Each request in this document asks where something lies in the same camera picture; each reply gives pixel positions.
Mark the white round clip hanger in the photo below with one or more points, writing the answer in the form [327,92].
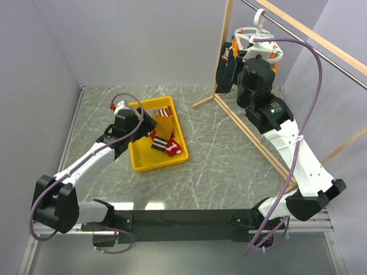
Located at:
[240,40]

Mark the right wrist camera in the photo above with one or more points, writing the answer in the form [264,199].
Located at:
[264,49]

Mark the red white patterned sock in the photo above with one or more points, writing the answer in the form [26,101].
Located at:
[171,147]

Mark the yellow plastic tray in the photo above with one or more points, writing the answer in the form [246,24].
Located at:
[145,158]

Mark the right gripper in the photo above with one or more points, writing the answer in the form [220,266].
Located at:
[240,60]

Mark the mustard yellow sock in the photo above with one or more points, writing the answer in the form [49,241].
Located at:
[164,126]

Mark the navy blue hanging sock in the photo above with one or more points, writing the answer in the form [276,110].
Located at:
[225,69]

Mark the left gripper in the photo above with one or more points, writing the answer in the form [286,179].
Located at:
[147,125]

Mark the aluminium rail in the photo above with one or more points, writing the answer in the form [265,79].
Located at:
[31,245]

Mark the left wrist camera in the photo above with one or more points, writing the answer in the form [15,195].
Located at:
[116,107]

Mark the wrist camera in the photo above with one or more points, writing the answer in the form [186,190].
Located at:
[264,49]
[116,107]

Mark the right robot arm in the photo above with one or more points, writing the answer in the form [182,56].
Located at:
[275,121]

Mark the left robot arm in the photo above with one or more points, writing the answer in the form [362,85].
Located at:
[55,201]

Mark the black base bar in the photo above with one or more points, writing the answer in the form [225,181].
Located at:
[188,225]

